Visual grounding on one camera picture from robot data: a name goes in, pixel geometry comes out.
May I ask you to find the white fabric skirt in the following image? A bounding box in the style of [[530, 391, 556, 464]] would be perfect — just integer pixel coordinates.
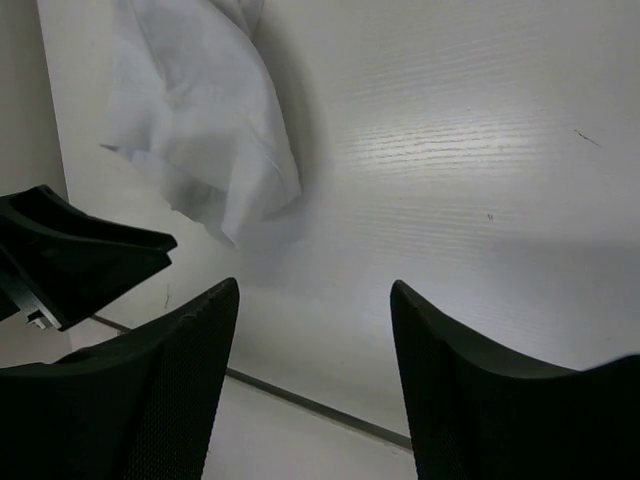
[[101, 1, 301, 249]]

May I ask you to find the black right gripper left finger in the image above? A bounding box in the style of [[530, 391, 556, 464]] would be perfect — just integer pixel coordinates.
[[1, 278, 240, 479]]

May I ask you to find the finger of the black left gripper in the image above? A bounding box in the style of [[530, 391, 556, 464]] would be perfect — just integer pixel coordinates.
[[1, 185, 177, 331]]

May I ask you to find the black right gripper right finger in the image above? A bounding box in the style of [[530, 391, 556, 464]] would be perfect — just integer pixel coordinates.
[[390, 281, 639, 479]]

